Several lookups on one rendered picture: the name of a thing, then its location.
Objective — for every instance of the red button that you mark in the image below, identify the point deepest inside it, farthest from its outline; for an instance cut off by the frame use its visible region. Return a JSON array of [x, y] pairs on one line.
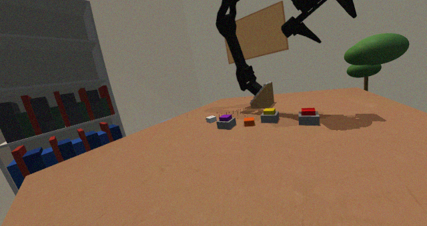
[[309, 116]]

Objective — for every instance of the yellow button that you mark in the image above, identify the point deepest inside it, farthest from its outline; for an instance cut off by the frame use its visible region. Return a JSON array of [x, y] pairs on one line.
[[270, 116]]

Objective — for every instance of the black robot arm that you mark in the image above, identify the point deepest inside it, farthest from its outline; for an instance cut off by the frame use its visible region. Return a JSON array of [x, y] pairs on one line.
[[226, 24]]

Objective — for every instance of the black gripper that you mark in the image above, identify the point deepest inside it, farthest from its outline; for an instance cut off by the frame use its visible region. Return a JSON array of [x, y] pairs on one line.
[[296, 26]]

